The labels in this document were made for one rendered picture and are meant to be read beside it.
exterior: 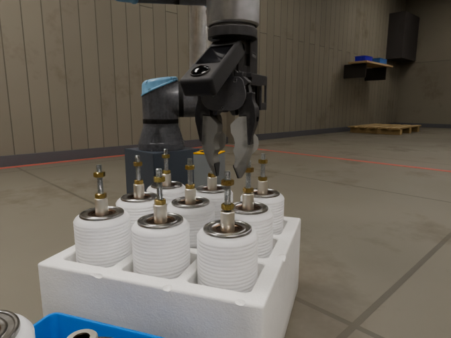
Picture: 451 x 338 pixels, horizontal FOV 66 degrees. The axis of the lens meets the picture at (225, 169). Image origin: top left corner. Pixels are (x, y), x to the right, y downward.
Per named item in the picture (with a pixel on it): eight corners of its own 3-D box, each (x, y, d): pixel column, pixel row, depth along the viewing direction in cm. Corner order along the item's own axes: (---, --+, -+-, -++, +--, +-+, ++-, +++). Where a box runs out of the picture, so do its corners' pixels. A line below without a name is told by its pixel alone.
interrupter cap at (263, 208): (266, 217, 60) (266, 213, 60) (224, 214, 62) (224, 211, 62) (269, 205, 68) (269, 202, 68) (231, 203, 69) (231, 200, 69)
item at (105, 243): (86, 329, 58) (78, 227, 55) (75, 302, 66) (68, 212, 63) (141, 310, 63) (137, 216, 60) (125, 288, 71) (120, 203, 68)
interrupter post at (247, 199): (253, 212, 63) (254, 194, 63) (240, 211, 64) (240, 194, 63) (254, 208, 66) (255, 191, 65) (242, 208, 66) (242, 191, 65)
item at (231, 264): (221, 363, 50) (221, 247, 47) (186, 330, 58) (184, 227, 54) (268, 336, 56) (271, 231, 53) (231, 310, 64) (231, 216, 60)
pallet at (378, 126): (376, 129, 670) (376, 123, 668) (423, 131, 610) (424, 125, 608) (344, 132, 584) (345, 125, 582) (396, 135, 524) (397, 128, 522)
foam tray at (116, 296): (46, 357, 61) (36, 263, 58) (158, 264, 97) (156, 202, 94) (261, 423, 49) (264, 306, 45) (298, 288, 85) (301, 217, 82)
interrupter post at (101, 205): (96, 218, 60) (95, 200, 59) (93, 214, 62) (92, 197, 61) (111, 216, 61) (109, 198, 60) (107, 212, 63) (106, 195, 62)
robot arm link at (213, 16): (245, -15, 44) (192, -6, 48) (245, 23, 45) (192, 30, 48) (267, 1, 50) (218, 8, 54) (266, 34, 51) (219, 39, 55)
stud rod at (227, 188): (231, 218, 53) (231, 171, 52) (226, 220, 53) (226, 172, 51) (228, 217, 54) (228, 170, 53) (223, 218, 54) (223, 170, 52)
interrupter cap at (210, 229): (223, 244, 49) (223, 239, 48) (193, 229, 54) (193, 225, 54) (262, 233, 53) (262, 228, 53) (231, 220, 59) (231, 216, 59)
